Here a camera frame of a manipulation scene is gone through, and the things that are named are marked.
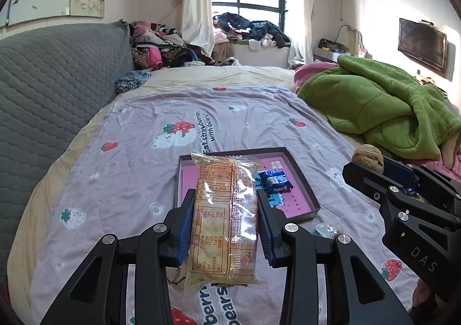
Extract white curved frame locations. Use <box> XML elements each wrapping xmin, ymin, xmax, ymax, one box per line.
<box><xmin>337</xmin><ymin>25</ymin><xmax>362</xmax><ymax>57</ymax></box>

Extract strawberry printed bedsheet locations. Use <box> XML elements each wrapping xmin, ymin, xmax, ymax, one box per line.
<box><xmin>29</xmin><ymin>85</ymin><xmax>422</xmax><ymax>325</ymax></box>

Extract shallow dark cardboard box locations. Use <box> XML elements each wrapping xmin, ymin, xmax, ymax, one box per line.
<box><xmin>175</xmin><ymin>146</ymin><xmax>321</xmax><ymax>223</ymax></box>

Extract blue snack packet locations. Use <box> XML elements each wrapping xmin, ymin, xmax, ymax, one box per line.
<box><xmin>255</xmin><ymin>169</ymin><xmax>293</xmax><ymax>193</ymax></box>

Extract person's right hand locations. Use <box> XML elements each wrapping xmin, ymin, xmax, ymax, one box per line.
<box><xmin>412</xmin><ymin>280</ymin><xmax>438</xmax><ymax>311</ymax></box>

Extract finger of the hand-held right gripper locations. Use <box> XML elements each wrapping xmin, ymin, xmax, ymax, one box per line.
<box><xmin>383</xmin><ymin>157</ymin><xmax>461</xmax><ymax>210</ymax></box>
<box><xmin>342</xmin><ymin>162</ymin><xmax>409</xmax><ymax>215</ymax></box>

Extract green fleece blanket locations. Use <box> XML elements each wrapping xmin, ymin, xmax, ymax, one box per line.
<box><xmin>297</xmin><ymin>55</ymin><xmax>461</xmax><ymax>160</ymax></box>

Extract pile of clothes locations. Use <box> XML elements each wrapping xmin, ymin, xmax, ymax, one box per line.
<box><xmin>130</xmin><ymin>20</ymin><xmax>217</xmax><ymax>69</ymax></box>

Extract clothes on window sill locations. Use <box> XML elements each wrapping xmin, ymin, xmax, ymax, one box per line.
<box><xmin>212</xmin><ymin>12</ymin><xmax>292</xmax><ymax>50</ymax></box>

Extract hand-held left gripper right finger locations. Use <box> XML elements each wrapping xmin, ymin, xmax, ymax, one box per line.
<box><xmin>255</xmin><ymin>190</ymin><xmax>415</xmax><ymax>325</ymax></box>

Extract clear cracker packet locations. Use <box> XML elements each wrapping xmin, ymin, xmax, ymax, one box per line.
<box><xmin>184</xmin><ymin>151</ymin><xmax>263</xmax><ymax>298</ymax></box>

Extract walnut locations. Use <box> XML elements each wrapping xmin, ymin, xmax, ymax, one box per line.
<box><xmin>352</xmin><ymin>144</ymin><xmax>385</xmax><ymax>174</ymax></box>

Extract dark bag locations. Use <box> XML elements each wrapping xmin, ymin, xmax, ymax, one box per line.
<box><xmin>319</xmin><ymin>38</ymin><xmax>349</xmax><ymax>53</ymax></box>

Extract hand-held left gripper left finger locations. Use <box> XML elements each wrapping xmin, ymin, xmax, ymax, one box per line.
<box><xmin>39</xmin><ymin>188</ymin><xmax>197</xmax><ymax>325</ymax></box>

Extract grey quilted headboard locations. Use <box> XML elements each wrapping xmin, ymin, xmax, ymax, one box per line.
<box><xmin>0</xmin><ymin>20</ymin><xmax>135</xmax><ymax>275</ymax></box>

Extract pink blanket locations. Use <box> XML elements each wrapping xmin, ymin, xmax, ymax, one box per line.
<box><xmin>293</xmin><ymin>60</ymin><xmax>341</xmax><ymax>95</ymax></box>

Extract dark floral cloth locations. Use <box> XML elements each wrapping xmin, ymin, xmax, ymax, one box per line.
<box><xmin>114</xmin><ymin>70</ymin><xmax>151</xmax><ymax>94</ymax></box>

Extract wall television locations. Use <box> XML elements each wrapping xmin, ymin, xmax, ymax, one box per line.
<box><xmin>398</xmin><ymin>18</ymin><xmax>448</xmax><ymax>77</ymax></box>

